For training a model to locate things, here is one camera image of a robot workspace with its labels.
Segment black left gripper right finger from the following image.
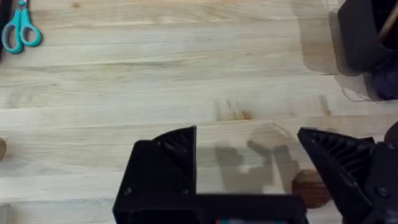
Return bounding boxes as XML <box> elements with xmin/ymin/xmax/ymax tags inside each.
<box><xmin>297</xmin><ymin>126</ymin><xmax>398</xmax><ymax>224</ymax></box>

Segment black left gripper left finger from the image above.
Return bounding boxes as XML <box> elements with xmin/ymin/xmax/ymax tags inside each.
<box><xmin>115</xmin><ymin>125</ymin><xmax>198</xmax><ymax>203</ymax></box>

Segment reddish brown wooden spoon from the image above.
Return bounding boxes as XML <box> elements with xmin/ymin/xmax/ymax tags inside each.
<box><xmin>291</xmin><ymin>169</ymin><xmax>331</xmax><ymax>210</ymax></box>

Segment dark wooden spoon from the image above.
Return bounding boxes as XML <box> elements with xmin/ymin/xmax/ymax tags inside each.
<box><xmin>383</xmin><ymin>121</ymin><xmax>398</xmax><ymax>147</ymax></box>

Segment black tool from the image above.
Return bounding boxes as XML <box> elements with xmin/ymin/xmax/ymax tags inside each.
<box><xmin>0</xmin><ymin>0</ymin><xmax>13</xmax><ymax>60</ymax></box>

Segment teal handled scissors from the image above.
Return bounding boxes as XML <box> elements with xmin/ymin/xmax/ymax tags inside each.
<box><xmin>1</xmin><ymin>0</ymin><xmax>43</xmax><ymax>55</ymax></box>

